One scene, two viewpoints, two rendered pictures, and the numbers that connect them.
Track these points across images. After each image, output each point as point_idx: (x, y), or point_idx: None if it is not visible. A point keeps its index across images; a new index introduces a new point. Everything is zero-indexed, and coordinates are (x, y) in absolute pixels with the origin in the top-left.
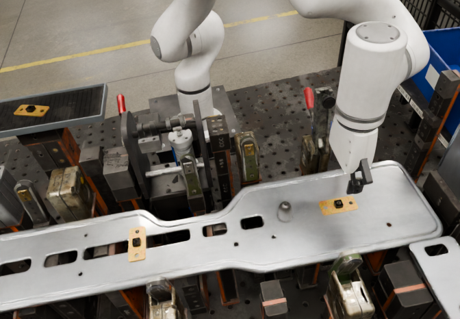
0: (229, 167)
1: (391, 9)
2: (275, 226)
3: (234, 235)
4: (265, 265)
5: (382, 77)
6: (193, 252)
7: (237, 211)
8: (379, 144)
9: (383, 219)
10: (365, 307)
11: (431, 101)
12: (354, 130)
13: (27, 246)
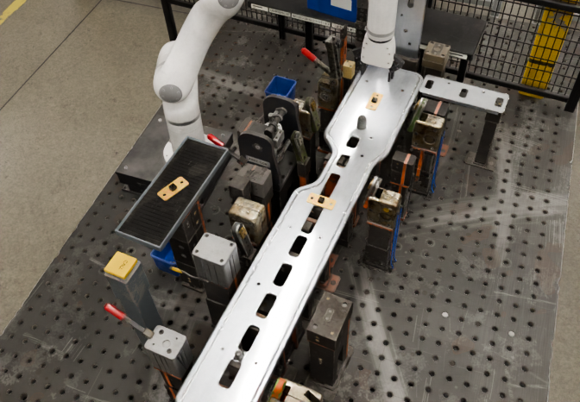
0: None
1: None
2: (365, 134)
3: (355, 153)
4: (385, 150)
5: (396, 6)
6: (351, 177)
7: (339, 145)
8: (306, 75)
9: (398, 90)
10: (441, 120)
11: (358, 15)
12: (387, 40)
13: (270, 263)
